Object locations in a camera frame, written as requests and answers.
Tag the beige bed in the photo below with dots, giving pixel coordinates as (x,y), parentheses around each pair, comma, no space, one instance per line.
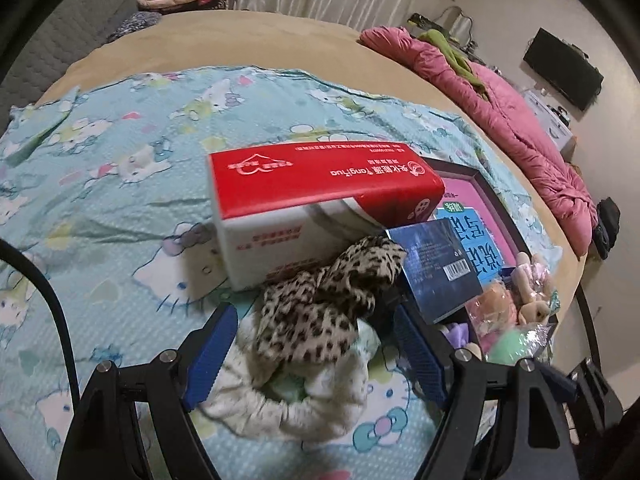
(275,35)

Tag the dark purple storage box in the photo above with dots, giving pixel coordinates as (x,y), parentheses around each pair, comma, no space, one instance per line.
(505,210)

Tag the pink book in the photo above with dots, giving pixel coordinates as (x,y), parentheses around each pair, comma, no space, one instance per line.
(480,210)

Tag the white fluffy cloth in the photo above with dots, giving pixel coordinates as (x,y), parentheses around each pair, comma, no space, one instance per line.
(320,405)

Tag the green soft ball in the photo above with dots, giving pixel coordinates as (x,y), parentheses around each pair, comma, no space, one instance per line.
(510,347)

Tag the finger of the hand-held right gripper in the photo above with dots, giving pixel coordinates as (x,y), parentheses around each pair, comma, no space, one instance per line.
(557,380)

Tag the light blue printed blanket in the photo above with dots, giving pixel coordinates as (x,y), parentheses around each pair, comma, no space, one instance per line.
(125,185)

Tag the green cloth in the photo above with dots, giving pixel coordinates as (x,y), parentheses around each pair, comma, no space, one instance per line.
(447,52)

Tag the leopard print cloth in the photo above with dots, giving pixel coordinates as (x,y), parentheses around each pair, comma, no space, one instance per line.
(315,310)

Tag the red and white cardboard box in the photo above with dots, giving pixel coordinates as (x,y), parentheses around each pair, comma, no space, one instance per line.
(310,195)

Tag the shiny blue box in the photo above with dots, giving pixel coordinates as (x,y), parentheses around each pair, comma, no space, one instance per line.
(440,270)

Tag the peach soft toy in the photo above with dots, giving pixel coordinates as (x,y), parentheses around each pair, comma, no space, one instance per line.
(492,310)

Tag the black bag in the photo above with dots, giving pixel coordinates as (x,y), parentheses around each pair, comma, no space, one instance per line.
(607,225)

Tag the pink quilt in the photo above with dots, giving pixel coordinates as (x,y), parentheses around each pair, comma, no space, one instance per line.
(510,105)

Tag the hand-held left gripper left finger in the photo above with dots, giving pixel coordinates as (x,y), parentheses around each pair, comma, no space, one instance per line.
(212,360)

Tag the white cabinet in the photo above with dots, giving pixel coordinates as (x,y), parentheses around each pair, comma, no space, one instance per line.
(547,117)

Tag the silver framed mirror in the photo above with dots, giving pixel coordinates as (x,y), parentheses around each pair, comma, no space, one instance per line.
(457,22)

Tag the dark patterned cloth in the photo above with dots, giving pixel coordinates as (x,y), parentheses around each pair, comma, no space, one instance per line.
(132,25)

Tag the white plush rabbit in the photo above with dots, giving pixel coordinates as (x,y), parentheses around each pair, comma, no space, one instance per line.
(534,312)

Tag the black wall television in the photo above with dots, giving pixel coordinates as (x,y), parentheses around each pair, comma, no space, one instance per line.
(562,67)

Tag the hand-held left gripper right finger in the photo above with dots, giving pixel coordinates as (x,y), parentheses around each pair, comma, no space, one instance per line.
(420,355)

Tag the purple cloth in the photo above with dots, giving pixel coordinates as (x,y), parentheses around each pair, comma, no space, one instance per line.
(462,335)

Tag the grey quilted headboard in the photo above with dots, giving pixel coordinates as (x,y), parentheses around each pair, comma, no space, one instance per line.
(55,45)

